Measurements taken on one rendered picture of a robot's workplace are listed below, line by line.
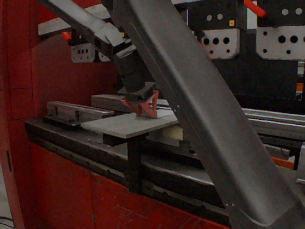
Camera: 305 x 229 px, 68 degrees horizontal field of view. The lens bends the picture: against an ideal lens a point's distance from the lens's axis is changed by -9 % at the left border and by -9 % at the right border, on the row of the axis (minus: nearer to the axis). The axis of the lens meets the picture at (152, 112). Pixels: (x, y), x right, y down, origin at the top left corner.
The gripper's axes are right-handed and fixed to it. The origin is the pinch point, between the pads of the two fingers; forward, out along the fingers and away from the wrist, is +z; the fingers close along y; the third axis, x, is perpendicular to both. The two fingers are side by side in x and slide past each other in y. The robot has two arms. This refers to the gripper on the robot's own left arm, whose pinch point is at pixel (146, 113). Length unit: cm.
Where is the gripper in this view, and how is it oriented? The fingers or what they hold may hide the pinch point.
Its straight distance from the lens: 74.4
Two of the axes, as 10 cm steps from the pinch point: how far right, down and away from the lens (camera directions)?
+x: -5.8, 5.8, -5.7
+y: -7.5, -1.2, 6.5
